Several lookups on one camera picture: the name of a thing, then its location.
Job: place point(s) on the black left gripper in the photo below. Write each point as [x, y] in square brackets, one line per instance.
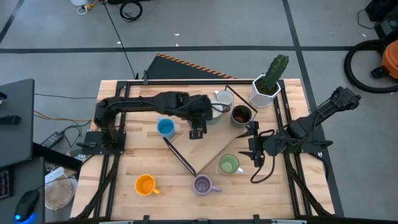
[197, 119]

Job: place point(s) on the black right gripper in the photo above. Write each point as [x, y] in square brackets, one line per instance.
[259, 144]

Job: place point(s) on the light blue mug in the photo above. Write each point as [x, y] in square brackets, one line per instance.
[165, 127]

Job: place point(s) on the teal brown glazed mug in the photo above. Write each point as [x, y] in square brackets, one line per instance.
[241, 115]

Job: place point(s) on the white blue patterned mug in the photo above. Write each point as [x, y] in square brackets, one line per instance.
[225, 97]

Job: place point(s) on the pale purple ribbed mug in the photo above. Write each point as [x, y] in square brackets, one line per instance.
[202, 185]

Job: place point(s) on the yellow orange mug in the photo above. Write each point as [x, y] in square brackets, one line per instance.
[144, 185]

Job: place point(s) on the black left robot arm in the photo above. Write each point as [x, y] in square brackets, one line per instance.
[140, 104]

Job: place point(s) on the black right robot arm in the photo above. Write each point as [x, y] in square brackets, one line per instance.
[326, 107]

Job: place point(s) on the white hexagonal planter pot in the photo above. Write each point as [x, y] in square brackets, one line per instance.
[258, 99]

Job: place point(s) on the black mat hazard stripe edge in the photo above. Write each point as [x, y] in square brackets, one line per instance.
[168, 68]

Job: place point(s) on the green cactus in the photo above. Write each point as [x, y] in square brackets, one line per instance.
[275, 71]

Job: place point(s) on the black power adapter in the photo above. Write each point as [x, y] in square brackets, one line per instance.
[52, 140]

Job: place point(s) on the white paper sheet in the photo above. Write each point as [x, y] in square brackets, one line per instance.
[54, 174]

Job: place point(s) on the tan round bowl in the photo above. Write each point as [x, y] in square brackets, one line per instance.
[60, 194]

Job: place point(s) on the orange shop vacuum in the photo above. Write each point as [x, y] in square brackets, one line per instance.
[391, 59]

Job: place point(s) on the black desk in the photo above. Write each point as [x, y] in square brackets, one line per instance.
[31, 177]
[15, 140]

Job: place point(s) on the black computer mouse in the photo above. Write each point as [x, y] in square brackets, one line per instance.
[26, 203]

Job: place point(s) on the black equipment case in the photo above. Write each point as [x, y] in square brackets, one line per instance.
[385, 12]

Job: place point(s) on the wooden shelf black metal frame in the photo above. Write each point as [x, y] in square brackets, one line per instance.
[202, 149]

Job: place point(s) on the black table frame rails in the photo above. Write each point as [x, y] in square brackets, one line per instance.
[186, 82]

